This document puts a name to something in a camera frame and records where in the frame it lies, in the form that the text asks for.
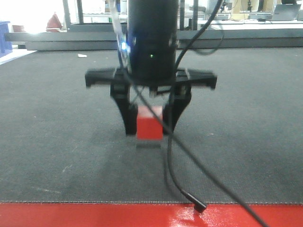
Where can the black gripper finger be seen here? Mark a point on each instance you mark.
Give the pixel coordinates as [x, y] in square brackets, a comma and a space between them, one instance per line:
[128, 112]

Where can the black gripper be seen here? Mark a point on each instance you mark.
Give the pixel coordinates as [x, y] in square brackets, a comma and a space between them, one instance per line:
[177, 102]

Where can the red magnetic cube block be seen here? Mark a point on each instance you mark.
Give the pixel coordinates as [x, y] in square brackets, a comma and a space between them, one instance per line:
[148, 128]

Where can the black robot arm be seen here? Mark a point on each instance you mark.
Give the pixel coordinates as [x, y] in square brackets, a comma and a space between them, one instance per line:
[147, 57]

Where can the black woven table mat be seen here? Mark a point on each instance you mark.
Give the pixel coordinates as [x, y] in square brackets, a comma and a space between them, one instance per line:
[63, 142]

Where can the white background desk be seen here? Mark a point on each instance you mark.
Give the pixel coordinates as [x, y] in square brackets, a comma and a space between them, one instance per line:
[254, 25]

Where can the dark red chair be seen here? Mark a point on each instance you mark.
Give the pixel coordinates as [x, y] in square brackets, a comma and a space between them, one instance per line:
[54, 24]

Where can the blue plastic bin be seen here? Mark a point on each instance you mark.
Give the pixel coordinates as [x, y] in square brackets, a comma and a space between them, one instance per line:
[5, 46]

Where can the grey laptop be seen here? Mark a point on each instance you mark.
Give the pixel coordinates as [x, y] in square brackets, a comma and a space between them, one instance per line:
[286, 12]

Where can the red glossy table edge strip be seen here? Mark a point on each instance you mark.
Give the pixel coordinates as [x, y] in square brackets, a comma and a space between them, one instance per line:
[122, 215]

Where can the black metal frame rack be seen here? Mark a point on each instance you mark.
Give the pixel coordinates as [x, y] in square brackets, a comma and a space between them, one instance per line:
[59, 40]

